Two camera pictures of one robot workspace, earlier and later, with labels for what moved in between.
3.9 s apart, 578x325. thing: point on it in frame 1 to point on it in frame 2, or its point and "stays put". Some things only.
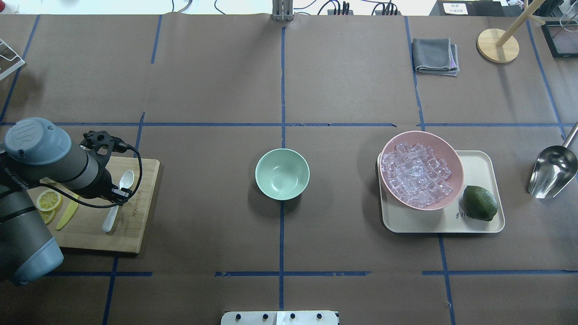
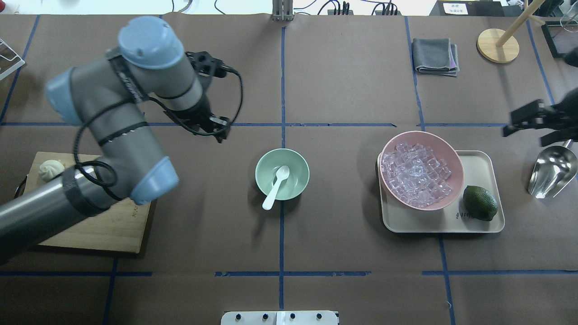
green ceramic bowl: [282, 174] stays put
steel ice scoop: [556, 169] stays put
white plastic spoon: [127, 179] to [282, 173]
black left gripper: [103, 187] to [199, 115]
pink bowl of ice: [421, 170] stays put
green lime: [478, 204] stays put
